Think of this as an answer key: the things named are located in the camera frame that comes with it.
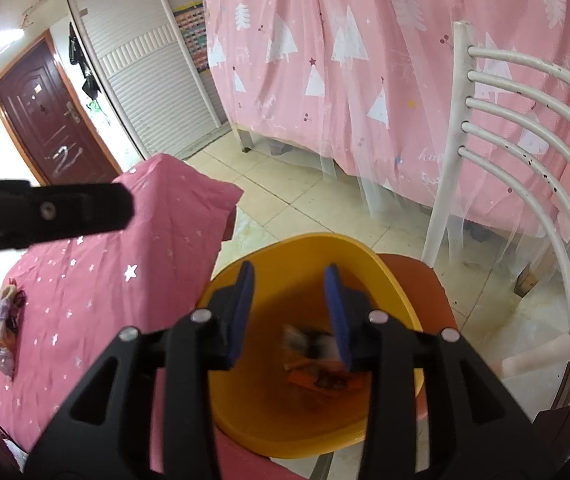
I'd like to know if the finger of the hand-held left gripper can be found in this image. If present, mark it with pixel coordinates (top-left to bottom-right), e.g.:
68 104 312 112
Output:
0 182 134 252

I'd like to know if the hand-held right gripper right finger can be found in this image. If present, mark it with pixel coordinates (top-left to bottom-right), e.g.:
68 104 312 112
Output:
323 262 560 480

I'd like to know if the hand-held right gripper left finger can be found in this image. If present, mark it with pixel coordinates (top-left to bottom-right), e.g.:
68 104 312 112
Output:
24 260 256 480

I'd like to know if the black and white cloth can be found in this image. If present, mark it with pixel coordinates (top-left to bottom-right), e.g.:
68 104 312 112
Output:
282 325 338 361

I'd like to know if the yellow plastic basin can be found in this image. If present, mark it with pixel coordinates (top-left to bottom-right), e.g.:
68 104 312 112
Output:
197 232 426 461

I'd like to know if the pink starred tablecloth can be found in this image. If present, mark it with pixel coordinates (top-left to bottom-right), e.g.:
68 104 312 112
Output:
0 153 244 453

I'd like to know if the dark red door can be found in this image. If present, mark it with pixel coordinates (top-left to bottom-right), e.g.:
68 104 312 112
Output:
0 30 123 186

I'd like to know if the small black hanging bag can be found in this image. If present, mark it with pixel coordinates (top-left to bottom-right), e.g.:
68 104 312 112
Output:
81 62 100 98

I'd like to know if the white louvred wardrobe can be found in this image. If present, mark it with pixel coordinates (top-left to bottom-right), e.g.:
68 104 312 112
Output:
65 0 230 158

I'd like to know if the colour chart poster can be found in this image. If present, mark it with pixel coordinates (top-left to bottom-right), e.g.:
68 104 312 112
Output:
175 2 210 73

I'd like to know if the pink tree-print curtain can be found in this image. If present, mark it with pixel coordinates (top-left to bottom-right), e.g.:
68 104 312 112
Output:
199 0 570 286

